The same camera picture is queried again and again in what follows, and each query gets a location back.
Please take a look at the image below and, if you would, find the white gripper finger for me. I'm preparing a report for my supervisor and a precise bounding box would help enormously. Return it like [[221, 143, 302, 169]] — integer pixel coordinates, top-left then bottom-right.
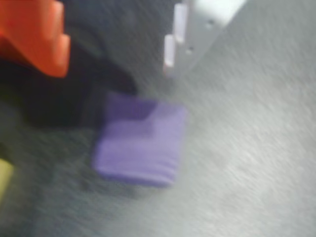
[[162, 0, 248, 78]]

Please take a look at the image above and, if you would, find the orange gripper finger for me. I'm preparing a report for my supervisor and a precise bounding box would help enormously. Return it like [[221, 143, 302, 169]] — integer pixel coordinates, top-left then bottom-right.
[[0, 0, 71, 78]]

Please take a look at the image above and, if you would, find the purple wooden cube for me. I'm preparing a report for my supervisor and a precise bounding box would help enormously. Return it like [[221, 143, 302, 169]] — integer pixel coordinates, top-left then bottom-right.
[[90, 92, 189, 189]]

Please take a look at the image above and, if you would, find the yellow wooden cube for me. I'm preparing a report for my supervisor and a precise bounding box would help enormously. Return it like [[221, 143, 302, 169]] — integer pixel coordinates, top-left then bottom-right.
[[0, 158, 15, 206]]

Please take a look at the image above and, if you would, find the black table mat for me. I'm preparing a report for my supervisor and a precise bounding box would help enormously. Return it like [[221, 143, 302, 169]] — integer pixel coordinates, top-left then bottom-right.
[[0, 0, 316, 237]]

